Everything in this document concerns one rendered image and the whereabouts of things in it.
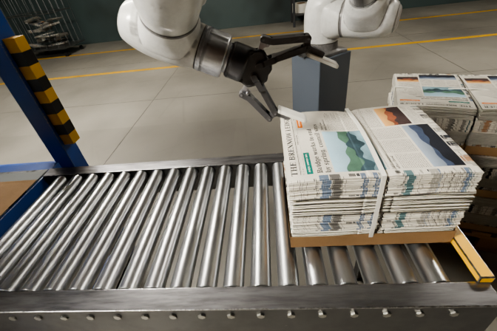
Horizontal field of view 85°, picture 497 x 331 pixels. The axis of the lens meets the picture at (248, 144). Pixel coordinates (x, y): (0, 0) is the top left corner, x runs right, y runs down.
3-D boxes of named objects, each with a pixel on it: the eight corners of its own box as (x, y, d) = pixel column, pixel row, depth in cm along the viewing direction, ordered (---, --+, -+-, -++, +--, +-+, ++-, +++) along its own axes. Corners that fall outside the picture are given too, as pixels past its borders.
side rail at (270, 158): (386, 170, 105) (392, 144, 98) (392, 179, 100) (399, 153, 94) (65, 188, 117) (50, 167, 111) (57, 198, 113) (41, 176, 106)
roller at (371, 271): (341, 157, 97) (328, 155, 96) (395, 289, 58) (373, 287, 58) (336, 168, 99) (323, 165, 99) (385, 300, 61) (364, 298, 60)
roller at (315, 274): (302, 157, 97) (288, 159, 98) (329, 287, 59) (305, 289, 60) (304, 168, 100) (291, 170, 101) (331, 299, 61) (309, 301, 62)
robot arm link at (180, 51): (191, 81, 58) (193, 49, 46) (117, 55, 56) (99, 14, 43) (206, 39, 61) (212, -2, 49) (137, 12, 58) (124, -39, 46)
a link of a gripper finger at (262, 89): (256, 73, 55) (250, 76, 56) (279, 117, 61) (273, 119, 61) (257, 67, 59) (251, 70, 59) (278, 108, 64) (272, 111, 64)
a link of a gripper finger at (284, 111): (279, 110, 60) (277, 113, 61) (307, 120, 62) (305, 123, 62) (278, 104, 63) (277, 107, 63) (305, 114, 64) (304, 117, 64)
